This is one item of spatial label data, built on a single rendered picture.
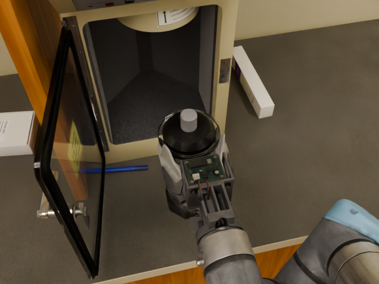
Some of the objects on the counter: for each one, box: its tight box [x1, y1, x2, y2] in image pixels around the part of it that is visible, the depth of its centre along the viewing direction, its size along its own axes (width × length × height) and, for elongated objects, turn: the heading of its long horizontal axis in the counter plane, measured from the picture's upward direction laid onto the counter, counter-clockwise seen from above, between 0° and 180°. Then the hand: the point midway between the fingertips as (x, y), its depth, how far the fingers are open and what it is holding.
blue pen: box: [105, 165, 148, 172], centre depth 106 cm, size 1×14×1 cm, turn 95°
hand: (189, 142), depth 75 cm, fingers closed on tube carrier, 9 cm apart
